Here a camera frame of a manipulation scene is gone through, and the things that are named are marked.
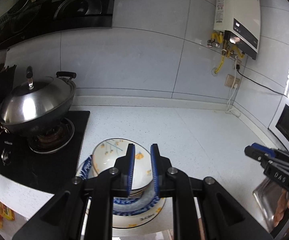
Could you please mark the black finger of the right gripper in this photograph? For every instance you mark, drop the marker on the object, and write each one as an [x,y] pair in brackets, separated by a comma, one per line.
[260,153]

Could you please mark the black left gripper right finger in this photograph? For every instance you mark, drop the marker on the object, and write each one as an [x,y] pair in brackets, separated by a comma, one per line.
[202,208]

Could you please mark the white bowl orange flowers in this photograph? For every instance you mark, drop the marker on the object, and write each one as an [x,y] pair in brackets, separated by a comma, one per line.
[106,152]

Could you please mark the black stove top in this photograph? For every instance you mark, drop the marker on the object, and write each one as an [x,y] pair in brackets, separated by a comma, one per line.
[45,161]

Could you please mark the white gas water heater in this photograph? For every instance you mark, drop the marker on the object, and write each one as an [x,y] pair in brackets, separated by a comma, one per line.
[240,22]

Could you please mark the blue rimmed white plate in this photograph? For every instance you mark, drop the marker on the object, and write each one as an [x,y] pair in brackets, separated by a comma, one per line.
[131,206]

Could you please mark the white bowl gold rim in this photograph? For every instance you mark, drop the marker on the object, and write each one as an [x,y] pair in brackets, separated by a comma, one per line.
[133,193]

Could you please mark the large yellow bear plate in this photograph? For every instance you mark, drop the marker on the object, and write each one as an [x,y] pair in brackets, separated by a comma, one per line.
[124,222]

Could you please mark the black wok steel lid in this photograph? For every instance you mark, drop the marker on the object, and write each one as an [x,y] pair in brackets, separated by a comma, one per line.
[37,103]

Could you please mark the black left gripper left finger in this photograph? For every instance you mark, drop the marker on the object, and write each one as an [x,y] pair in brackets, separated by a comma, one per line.
[82,209]

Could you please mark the beige wall socket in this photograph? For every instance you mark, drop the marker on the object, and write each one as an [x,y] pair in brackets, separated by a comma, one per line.
[232,81]

